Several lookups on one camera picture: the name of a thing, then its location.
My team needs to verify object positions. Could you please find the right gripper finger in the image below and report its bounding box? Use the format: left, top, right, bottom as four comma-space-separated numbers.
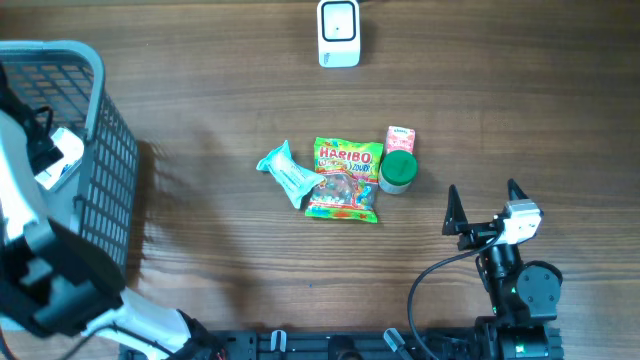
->
442, 184, 469, 236
507, 178, 528, 201

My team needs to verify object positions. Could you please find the green lid jar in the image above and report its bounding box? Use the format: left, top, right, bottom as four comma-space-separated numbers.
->
379, 150, 418, 195

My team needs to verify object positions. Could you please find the Haribo gummy candy bag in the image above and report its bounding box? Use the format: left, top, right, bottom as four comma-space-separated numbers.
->
305, 137, 383, 224

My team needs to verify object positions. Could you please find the teal snack pack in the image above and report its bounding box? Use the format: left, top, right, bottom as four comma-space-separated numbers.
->
256, 140, 325, 210

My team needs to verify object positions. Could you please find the white plaster pack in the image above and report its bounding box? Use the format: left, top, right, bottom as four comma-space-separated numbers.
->
35, 128, 84, 191

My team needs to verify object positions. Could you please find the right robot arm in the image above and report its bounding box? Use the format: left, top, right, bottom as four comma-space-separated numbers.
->
442, 179, 563, 359

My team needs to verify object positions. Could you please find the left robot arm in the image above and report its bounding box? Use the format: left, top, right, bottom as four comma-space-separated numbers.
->
1, 81, 224, 359

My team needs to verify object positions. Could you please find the white barcode scanner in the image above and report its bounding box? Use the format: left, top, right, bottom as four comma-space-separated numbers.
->
316, 0, 361, 68

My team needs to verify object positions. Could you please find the grey plastic mesh basket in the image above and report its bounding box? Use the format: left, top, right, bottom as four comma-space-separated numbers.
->
1, 40, 139, 270

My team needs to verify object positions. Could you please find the black camera cable right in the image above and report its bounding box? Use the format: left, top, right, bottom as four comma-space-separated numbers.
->
406, 230, 504, 360

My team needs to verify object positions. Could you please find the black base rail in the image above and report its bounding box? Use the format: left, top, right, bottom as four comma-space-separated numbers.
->
215, 328, 565, 360

